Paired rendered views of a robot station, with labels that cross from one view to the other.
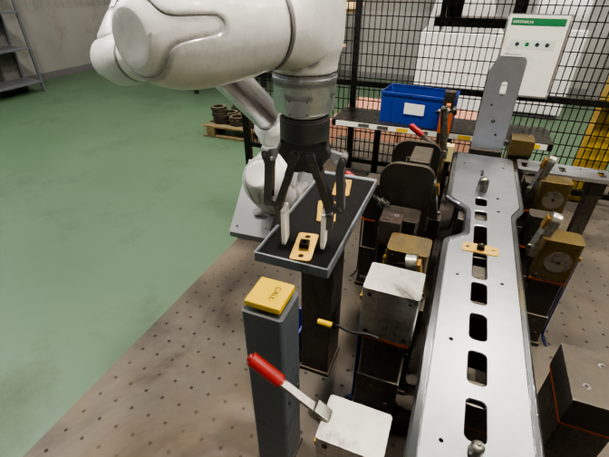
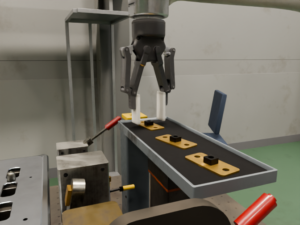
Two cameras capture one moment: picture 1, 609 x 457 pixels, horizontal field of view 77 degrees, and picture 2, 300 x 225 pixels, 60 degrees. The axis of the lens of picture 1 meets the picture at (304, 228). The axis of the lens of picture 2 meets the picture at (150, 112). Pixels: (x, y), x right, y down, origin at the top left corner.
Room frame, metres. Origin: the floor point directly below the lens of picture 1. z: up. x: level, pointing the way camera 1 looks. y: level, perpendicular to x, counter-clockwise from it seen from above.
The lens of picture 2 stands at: (1.01, -0.41, 1.32)
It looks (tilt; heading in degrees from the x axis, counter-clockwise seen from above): 12 degrees down; 137
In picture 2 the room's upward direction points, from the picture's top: straight up
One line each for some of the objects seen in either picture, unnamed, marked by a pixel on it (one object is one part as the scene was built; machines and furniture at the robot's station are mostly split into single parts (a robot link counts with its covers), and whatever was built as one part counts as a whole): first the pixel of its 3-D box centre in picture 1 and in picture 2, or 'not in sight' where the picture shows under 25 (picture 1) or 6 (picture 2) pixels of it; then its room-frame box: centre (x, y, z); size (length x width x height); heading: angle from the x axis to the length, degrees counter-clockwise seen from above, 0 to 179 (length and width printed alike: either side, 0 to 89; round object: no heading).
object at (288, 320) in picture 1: (275, 387); (135, 191); (0.45, 0.05, 0.92); 0.08 x 0.08 x 0.44; 68
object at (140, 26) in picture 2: (304, 141); (148, 41); (0.57, 0.00, 1.36); 0.08 x 0.07 x 0.09; 78
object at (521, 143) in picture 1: (509, 179); not in sight; (1.42, -0.83, 0.88); 0.08 x 0.08 x 0.36; 68
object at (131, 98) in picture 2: (335, 216); (128, 97); (0.56, -0.05, 1.23); 0.03 x 0.01 x 0.05; 78
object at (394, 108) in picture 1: (418, 105); not in sight; (1.72, -0.50, 1.10); 0.30 x 0.17 x 0.13; 62
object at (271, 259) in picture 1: (324, 213); (175, 143); (0.69, -0.04, 1.16); 0.37 x 0.14 x 0.02; 158
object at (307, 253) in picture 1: (304, 244); (148, 123); (0.57, 0.00, 1.17); 0.08 x 0.04 x 0.01; 168
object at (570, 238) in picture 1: (545, 292); not in sight; (0.77, -0.64, 0.87); 0.12 x 0.07 x 0.35; 68
